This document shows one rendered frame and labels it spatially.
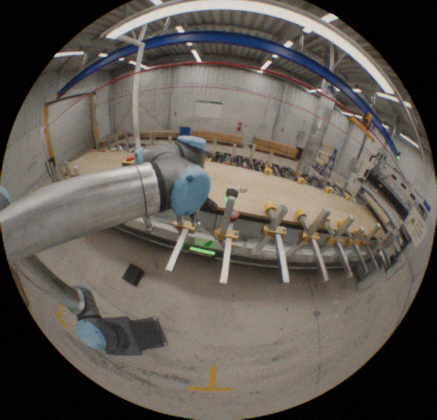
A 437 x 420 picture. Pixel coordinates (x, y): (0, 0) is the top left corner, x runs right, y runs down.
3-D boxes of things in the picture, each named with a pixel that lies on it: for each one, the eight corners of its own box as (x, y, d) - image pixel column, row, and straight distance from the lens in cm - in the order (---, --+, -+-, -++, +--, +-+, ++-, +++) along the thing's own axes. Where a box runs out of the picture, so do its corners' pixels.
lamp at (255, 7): (393, 94, 166) (393, 91, 167) (106, 37, 163) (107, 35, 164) (385, 92, 171) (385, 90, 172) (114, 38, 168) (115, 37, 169)
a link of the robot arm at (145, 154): (139, 156, 28) (190, 147, 32) (129, 145, 39) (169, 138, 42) (146, 195, 32) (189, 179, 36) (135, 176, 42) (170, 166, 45)
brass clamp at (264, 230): (283, 240, 76) (287, 235, 73) (261, 237, 71) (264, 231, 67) (281, 232, 80) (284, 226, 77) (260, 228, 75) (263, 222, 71)
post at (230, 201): (219, 254, 91) (235, 200, 54) (214, 253, 91) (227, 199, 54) (220, 250, 93) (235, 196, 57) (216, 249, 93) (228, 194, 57)
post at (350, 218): (313, 261, 118) (355, 218, 95) (309, 261, 115) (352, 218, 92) (311, 257, 119) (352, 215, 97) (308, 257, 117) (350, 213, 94)
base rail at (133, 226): (379, 260, 268) (384, 256, 266) (56, 193, 274) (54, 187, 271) (378, 256, 270) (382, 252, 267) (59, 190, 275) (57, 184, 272)
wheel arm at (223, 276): (225, 285, 64) (227, 283, 60) (218, 284, 64) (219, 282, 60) (233, 220, 87) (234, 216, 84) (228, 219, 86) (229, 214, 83)
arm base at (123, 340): (134, 350, 95) (126, 352, 86) (108, 350, 105) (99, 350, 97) (123, 321, 94) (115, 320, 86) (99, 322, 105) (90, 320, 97)
